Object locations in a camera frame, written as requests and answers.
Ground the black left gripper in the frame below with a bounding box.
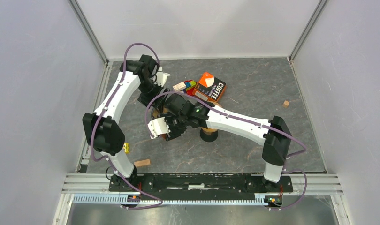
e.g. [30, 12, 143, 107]
[137, 79, 170, 114]

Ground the grey slotted cable duct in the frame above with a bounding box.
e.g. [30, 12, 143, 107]
[72, 194, 282, 206]

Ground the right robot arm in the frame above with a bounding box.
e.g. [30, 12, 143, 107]
[162, 94, 291, 191]

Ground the orange filter box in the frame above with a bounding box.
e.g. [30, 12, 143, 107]
[192, 72, 227, 103]

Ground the lime green toy brick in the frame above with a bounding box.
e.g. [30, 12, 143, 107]
[189, 80, 197, 88]

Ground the white toy block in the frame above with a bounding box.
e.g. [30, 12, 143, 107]
[173, 82, 187, 92]

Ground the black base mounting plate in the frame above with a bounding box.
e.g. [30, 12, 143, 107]
[108, 172, 294, 203]

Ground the small wooden cube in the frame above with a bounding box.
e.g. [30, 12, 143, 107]
[282, 100, 290, 108]

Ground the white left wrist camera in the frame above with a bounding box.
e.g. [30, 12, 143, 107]
[153, 66, 170, 87]

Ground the small wooden plank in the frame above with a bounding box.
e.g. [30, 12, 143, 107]
[134, 159, 151, 167]

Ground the yellow toy block figure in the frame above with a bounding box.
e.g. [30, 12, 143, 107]
[123, 142, 130, 154]

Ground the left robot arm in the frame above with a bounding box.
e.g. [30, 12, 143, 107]
[82, 55, 163, 191]

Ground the red toy block base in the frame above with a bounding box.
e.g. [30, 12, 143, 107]
[183, 80, 197, 95]

